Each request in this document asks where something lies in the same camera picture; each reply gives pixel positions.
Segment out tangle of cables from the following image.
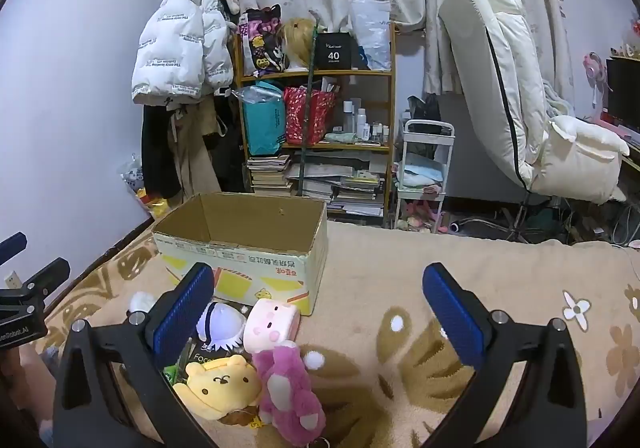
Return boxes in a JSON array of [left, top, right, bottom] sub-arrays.
[[562, 200, 640, 249]]

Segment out black hanging trousers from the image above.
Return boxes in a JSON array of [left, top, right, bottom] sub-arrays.
[[141, 102, 183, 199]]

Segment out group of cosmetic bottles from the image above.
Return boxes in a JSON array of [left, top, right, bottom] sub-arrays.
[[342, 98, 391, 145]]

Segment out white puffer jacket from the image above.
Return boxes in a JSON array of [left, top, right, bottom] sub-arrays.
[[131, 0, 236, 104]]

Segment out black monitor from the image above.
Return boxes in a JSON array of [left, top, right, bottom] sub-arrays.
[[606, 56, 640, 133]]

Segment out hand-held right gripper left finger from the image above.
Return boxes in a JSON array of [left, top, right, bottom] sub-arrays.
[[52, 262, 221, 448]]

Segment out wooden shelf unit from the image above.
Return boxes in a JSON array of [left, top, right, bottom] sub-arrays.
[[232, 25, 398, 229]]

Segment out cardboard box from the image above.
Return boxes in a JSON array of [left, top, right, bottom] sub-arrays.
[[151, 192, 329, 316]]

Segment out pile of books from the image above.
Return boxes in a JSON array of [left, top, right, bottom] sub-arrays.
[[246, 155, 386, 217]]

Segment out person's left hand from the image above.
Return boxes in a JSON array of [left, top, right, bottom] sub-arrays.
[[0, 345, 57, 424]]

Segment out pink pig cube plush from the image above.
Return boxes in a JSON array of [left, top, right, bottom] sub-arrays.
[[242, 298, 302, 354]]

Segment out dark hanging coat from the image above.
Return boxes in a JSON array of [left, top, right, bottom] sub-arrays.
[[214, 88, 249, 193]]

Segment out clear plastic bag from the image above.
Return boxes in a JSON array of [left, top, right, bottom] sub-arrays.
[[350, 0, 392, 71]]

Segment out black box white print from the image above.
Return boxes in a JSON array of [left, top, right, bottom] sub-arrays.
[[314, 32, 354, 71]]

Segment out pink fuzzy bear plush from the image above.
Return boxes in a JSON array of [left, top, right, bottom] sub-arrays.
[[251, 340, 327, 448]]

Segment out white padded swivel chair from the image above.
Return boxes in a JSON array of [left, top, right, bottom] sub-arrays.
[[439, 0, 631, 243]]

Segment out dark green pole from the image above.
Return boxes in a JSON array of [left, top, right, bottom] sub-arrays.
[[299, 25, 319, 199]]

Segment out beige hanging trousers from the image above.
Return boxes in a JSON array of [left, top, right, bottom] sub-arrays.
[[167, 100, 224, 199]]

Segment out plastic bag of toys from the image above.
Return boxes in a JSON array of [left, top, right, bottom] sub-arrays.
[[120, 155, 173, 219]]

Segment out white trolley cart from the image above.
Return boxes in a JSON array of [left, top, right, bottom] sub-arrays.
[[392, 120, 456, 235]]

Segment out black tissue packet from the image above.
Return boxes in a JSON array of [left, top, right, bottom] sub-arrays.
[[177, 338, 251, 370]]

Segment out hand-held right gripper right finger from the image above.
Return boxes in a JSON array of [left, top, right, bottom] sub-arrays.
[[421, 262, 588, 448]]

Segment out yellow bear plush toy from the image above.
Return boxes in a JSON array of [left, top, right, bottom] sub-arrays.
[[172, 354, 263, 426]]

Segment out teal shopping bag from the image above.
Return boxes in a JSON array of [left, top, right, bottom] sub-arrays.
[[241, 80, 287, 156]]

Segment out blond wig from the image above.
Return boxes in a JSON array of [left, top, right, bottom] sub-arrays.
[[277, 18, 316, 72]]

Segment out pink desk fan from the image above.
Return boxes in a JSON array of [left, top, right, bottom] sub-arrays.
[[582, 52, 614, 121]]

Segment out black pink patterned bag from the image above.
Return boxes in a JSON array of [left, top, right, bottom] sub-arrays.
[[239, 5, 288, 77]]

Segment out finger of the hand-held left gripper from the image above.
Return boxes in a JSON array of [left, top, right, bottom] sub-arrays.
[[0, 232, 28, 267], [0, 257, 72, 311]]

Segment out red gift bag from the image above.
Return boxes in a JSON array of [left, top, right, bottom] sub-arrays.
[[283, 85, 337, 146]]

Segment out white pompom green plush toy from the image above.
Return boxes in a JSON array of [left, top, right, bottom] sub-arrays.
[[129, 291, 188, 386]]

